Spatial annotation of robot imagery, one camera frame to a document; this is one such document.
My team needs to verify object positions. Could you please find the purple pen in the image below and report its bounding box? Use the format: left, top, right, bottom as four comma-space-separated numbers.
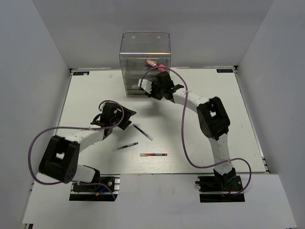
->
133, 124, 153, 141

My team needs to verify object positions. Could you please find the green pen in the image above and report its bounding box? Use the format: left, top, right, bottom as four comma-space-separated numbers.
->
117, 142, 138, 150

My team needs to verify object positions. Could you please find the pink glue bottle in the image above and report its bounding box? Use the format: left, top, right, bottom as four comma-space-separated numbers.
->
144, 59, 167, 72

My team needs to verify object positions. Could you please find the red pen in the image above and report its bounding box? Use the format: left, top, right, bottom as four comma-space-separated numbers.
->
140, 153, 168, 157

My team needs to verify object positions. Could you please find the clear drawer organizer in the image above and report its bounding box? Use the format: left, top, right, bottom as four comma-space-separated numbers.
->
119, 30, 173, 97

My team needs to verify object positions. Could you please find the clear organizer lid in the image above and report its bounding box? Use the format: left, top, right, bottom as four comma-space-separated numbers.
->
120, 31, 171, 54

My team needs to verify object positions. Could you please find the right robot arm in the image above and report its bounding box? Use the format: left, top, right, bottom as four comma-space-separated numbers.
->
138, 71, 236, 190

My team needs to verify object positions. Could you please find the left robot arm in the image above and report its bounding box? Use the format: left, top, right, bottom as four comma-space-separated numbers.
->
39, 100, 137, 190

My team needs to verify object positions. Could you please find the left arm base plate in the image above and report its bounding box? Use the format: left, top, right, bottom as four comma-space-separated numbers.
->
69, 175, 121, 202

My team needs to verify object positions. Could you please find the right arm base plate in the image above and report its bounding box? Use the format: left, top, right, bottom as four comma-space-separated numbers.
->
195, 176, 245, 203

